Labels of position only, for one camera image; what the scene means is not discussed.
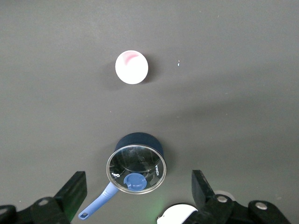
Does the glass lid with blue knob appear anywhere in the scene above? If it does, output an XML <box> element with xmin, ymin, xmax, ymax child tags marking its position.
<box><xmin>106</xmin><ymin>144</ymin><xmax>168</xmax><ymax>195</ymax></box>

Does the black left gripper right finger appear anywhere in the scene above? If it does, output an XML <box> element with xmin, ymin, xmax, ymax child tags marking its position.
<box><xmin>184</xmin><ymin>169</ymin><xmax>292</xmax><ymax>224</ymax></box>

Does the dark blue saucepan, blue handle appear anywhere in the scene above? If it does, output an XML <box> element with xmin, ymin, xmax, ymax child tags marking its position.
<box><xmin>78</xmin><ymin>132</ymin><xmax>165</xmax><ymax>220</ymax></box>

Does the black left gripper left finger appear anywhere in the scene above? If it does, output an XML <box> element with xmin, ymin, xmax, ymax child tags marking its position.
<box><xmin>0</xmin><ymin>171</ymin><xmax>88</xmax><ymax>224</ymax></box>

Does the pink plastic cup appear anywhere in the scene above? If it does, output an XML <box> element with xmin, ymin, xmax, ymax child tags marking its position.
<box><xmin>114</xmin><ymin>49</ymin><xmax>149</xmax><ymax>85</ymax></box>

